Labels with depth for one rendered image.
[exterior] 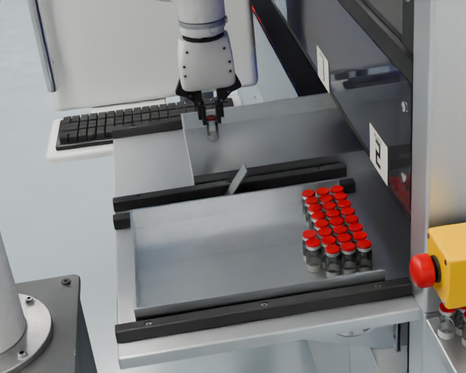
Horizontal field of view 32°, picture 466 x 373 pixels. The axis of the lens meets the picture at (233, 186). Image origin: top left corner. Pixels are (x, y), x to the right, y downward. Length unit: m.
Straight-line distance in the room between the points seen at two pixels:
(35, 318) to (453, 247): 0.59
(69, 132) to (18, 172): 1.77
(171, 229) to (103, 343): 1.24
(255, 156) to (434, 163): 0.57
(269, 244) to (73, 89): 0.87
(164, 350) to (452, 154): 0.44
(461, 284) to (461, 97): 0.21
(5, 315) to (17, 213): 2.15
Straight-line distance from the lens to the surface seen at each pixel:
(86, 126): 1.83
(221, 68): 1.49
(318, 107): 1.65
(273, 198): 1.32
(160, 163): 1.51
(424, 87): 0.95
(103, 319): 2.60
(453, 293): 0.97
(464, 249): 0.96
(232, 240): 1.26
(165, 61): 1.94
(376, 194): 1.36
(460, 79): 0.94
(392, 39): 1.05
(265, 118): 1.63
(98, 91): 1.97
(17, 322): 1.15
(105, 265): 2.84
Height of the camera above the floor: 1.57
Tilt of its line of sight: 30 degrees down
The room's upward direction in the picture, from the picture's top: 6 degrees counter-clockwise
